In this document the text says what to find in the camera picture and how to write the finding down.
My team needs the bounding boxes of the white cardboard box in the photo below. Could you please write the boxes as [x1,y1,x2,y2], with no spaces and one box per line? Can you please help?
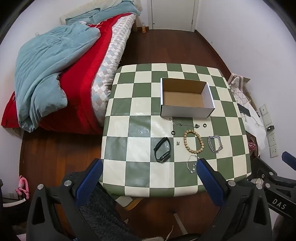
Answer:
[160,77,216,119]

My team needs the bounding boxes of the white door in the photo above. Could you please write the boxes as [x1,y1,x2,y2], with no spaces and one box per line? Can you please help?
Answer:
[151,0,199,32]

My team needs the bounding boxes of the silver chain bracelet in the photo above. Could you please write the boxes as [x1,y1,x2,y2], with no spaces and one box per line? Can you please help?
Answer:
[208,135,224,154]

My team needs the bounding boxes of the dark grey cloth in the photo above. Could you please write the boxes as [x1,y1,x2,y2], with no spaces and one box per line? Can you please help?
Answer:
[62,171,145,241]

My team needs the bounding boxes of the diamond patterned bed sheet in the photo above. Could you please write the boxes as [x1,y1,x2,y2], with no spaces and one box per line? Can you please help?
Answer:
[91,13,137,127]

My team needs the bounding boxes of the thin silver beaded bracelet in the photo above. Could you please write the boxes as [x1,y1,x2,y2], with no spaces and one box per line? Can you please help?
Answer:
[186,155,201,174]

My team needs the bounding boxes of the thin silver necklace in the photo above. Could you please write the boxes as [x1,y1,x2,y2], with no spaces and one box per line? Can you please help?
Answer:
[165,118,194,128]

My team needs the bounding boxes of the blue folded blanket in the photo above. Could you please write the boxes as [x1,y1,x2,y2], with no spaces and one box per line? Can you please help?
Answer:
[94,0,142,24]

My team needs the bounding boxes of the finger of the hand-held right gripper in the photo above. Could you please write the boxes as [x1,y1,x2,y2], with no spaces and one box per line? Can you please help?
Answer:
[251,157,278,184]
[282,151,296,172]

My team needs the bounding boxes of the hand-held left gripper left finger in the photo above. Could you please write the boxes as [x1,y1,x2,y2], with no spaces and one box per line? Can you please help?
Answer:
[26,159,104,241]

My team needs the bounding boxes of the black smartphone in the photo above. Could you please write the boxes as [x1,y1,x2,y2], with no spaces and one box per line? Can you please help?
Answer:
[237,103,251,116]

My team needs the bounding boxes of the pink slippers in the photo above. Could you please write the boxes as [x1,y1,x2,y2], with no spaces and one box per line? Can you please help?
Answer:
[15,175,30,200]

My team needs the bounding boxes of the blue quilt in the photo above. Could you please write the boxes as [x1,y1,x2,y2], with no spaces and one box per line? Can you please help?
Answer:
[14,23,102,133]

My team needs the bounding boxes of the white plastic bag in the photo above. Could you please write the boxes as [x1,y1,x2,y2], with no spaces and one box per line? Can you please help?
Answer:
[240,102,267,156]

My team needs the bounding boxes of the wooden table leg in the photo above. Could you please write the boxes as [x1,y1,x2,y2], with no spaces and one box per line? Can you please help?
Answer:
[123,197,142,210]

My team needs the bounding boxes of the bed with red sheet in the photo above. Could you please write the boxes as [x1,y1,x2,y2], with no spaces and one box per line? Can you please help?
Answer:
[1,13,123,135]

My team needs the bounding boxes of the green white checkered tablecloth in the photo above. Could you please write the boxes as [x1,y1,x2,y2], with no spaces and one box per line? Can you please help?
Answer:
[97,63,253,198]

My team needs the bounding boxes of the wooden bead bracelet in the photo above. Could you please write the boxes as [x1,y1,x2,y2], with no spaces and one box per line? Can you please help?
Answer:
[183,130,205,154]

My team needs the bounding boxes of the black smart band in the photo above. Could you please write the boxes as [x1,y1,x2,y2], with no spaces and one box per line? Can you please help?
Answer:
[154,137,172,163]

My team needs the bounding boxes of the white patterned tote bag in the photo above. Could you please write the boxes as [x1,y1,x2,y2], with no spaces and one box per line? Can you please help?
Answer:
[228,74,251,105]

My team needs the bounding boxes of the blue pillow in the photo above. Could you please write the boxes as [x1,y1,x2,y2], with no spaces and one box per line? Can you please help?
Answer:
[65,8,101,25]

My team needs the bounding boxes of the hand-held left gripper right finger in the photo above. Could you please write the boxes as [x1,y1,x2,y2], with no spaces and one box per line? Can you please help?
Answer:
[196,158,272,241]

